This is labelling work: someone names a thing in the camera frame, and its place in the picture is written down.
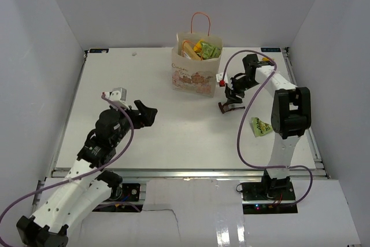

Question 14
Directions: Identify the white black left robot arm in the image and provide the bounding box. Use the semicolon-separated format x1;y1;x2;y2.
16;100;158;246

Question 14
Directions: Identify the blue logo sticker right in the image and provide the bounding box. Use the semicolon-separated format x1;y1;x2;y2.
261;47;281;53

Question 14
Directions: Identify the large brown paper snack bag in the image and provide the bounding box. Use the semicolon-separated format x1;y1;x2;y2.
181;40;201;61

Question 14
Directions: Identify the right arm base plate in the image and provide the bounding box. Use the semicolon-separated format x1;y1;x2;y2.
239;182;295;201

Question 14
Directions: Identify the brown chocolate bar wrapper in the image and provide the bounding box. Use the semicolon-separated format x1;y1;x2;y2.
218;102;246;114

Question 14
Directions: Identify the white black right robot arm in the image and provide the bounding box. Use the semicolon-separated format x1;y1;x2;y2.
219;50;312;201

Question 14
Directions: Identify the blue logo sticker left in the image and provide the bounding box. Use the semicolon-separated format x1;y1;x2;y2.
88;48;109;54

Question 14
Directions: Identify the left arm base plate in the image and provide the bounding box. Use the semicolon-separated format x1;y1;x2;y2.
117;183;141;202

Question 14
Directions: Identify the aluminium frame rail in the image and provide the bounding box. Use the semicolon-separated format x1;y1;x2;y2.
50;168;329;180

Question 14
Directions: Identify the green triangular snack packet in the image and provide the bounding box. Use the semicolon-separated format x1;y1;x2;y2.
250;117;273;137

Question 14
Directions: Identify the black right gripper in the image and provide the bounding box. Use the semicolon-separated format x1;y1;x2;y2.
226;76;261;105

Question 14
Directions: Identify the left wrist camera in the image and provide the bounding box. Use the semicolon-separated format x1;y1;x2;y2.
102;87;128;108

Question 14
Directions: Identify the cream bear paper bag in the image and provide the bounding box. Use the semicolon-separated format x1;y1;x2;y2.
170;12;224;98

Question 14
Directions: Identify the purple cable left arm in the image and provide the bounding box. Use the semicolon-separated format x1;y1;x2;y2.
0;93;143;246

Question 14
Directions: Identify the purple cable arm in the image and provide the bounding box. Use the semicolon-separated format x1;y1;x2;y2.
0;93;143;246
223;50;315;209

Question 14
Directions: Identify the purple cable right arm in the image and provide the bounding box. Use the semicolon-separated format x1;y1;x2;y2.
223;50;315;209

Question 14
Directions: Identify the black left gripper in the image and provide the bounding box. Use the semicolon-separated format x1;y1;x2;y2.
111;99;157;146

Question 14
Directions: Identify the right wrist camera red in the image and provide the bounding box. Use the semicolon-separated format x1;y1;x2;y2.
216;72;229;87

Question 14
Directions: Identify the blue logo sticker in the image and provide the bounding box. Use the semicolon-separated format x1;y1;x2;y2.
88;48;109;54
261;47;281;53

